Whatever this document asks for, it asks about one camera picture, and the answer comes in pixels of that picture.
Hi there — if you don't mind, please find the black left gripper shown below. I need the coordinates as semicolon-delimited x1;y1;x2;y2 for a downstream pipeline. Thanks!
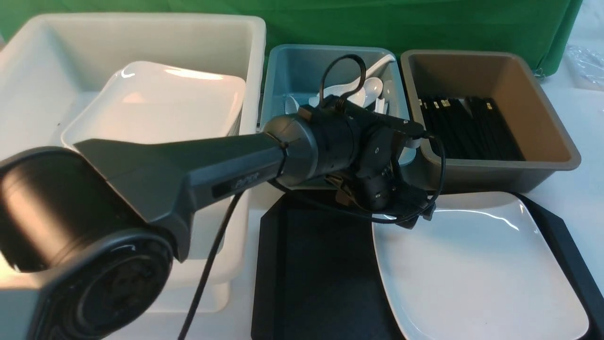
330;102;436;230

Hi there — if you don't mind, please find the large white square plate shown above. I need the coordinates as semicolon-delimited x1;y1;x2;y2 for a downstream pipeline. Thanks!
372;192;589;340

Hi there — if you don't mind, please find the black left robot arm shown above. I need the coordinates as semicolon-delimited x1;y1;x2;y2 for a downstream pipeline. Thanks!
1;95;437;340

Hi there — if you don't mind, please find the pile of white soup spoons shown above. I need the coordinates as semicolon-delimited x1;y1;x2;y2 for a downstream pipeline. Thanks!
284;54;395;114

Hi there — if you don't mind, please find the blue plastic spoon bin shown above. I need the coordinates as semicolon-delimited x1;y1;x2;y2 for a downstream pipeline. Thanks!
259;44;410;130

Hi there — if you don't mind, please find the pile of black chopsticks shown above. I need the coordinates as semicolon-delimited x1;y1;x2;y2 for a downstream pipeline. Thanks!
418;96;526;161

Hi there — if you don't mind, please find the black serving tray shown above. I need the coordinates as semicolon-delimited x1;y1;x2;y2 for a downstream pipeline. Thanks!
251;194;603;340

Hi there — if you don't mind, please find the brown plastic chopstick bin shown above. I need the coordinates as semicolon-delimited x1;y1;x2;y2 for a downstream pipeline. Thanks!
400;50;581;192

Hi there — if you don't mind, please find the stack of white square plates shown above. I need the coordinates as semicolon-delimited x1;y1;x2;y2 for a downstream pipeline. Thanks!
61;61;246;148

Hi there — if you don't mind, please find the green cloth backdrop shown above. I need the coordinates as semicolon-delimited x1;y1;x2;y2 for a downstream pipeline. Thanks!
0;0;582;76

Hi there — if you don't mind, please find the clear plastic bag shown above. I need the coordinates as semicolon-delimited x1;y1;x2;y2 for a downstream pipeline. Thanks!
564;44;604;91

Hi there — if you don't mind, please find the large white plastic tub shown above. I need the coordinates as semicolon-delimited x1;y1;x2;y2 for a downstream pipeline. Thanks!
1;13;266;314

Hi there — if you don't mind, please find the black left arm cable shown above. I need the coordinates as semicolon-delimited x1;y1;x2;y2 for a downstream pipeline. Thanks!
177;54;446;340

